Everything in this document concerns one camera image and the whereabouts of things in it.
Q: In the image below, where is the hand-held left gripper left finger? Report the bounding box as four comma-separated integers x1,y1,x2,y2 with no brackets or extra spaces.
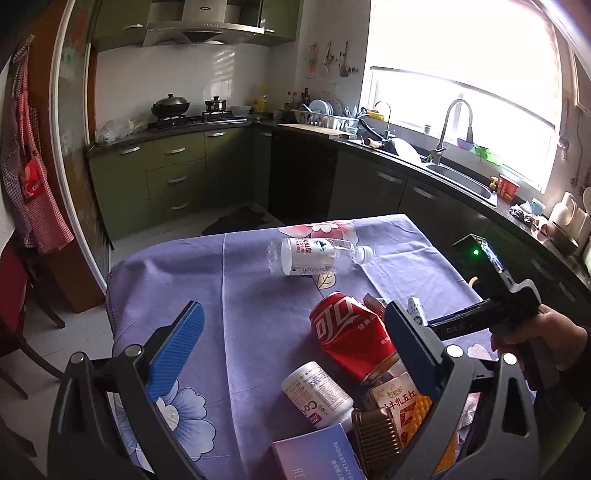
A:
46,301,206,480

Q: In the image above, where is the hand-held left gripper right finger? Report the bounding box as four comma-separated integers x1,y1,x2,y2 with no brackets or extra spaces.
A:
384,301,542,480

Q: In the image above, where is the small red white carton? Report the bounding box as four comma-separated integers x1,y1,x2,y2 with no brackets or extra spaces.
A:
360,293,389,315

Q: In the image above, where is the red cola can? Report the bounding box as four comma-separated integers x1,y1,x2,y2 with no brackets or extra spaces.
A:
309,292,402,384

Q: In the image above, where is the white tissue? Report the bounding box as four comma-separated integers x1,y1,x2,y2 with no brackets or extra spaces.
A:
455,392,483,444

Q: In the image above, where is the pale purple cardboard box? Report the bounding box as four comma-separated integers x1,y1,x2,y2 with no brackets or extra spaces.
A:
271,422,368,480

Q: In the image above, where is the clear plastic bottle white label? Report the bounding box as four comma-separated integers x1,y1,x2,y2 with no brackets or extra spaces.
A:
267,236,374,278

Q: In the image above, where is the person's right forearm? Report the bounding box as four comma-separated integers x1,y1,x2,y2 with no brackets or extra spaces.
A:
526,325,591,462

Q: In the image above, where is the person's right hand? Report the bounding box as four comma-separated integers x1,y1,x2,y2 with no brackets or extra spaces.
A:
490,308,588,367

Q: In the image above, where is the small white tube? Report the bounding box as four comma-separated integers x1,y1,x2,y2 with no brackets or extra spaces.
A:
406,296,428,326

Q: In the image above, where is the black kitchen countertop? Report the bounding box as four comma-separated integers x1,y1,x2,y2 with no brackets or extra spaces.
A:
85,117,591,296

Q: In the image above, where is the brown-lid jar orange label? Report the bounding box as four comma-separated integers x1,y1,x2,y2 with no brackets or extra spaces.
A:
351,348,458,478

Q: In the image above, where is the purple floral tablecloth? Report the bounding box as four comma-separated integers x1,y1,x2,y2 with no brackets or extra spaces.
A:
105,213,499,480

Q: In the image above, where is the dark bowl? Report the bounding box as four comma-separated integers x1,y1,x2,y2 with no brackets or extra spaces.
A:
549,222,580,257

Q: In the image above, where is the red instant noodle cup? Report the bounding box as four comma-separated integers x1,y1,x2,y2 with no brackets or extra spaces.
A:
498,174,521,201

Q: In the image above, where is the white pitcher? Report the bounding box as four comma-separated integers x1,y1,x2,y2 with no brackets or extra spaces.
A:
549,191,583,232

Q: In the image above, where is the steel sink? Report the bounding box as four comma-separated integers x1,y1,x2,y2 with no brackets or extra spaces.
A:
425,161,499,208

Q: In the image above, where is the white supplement bottle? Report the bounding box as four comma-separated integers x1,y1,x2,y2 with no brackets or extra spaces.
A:
281,361,355,430

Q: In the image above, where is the dark floor mat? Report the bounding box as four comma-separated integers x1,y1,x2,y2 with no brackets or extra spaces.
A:
202,206,269,236

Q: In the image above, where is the dark lower cabinet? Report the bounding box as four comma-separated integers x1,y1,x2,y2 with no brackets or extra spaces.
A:
270,131,591,324

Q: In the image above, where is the white plate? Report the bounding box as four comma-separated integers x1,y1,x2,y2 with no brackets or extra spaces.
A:
392,137,422,164

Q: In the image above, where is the tall steel faucet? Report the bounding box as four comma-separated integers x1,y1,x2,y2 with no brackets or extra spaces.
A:
431,98,475,165

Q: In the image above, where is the green lower cabinet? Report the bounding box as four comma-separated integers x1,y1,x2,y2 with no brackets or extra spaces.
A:
88,124,273,241

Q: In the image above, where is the green cabinet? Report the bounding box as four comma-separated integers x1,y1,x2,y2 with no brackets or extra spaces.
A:
88,124,273,241
240,0,305,47
92,0,155,51

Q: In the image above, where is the wooden chair red cushion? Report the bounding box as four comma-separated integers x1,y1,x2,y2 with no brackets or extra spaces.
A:
0,244,68,400

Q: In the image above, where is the small black faucet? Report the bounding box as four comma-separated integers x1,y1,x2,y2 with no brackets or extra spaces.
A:
374,100,393,139

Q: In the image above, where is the red checked apron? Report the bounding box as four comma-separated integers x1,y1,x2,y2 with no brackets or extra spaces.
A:
0,44,75,254

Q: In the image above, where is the kitchen window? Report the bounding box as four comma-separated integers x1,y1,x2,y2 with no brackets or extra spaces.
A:
360,0,568,195

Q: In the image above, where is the clear plastic bag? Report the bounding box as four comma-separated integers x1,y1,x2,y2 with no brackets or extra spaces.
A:
95,117,149,144

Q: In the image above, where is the gas stove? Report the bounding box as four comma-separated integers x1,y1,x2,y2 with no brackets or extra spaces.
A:
150,111,247,130

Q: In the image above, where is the wooden cutting board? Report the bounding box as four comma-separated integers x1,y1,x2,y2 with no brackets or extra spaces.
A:
279,122,345,139

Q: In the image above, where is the dish rack with dishes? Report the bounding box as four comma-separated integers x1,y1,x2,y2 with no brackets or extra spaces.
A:
292,99,361,130

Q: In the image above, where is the black wok with lid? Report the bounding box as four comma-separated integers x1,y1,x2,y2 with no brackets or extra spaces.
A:
150,93,191,119

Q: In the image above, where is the row of condiment bottles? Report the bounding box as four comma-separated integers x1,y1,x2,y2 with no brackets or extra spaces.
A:
285,88,311,112

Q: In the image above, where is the steel range hood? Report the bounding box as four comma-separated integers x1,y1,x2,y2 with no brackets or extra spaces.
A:
142,0,278,48

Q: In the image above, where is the green upper cabinet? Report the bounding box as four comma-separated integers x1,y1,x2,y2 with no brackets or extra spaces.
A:
240,0,305,47
92,0,155,51

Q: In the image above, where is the sliding door frame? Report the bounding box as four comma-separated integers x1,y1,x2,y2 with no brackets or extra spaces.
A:
48,0,112,315

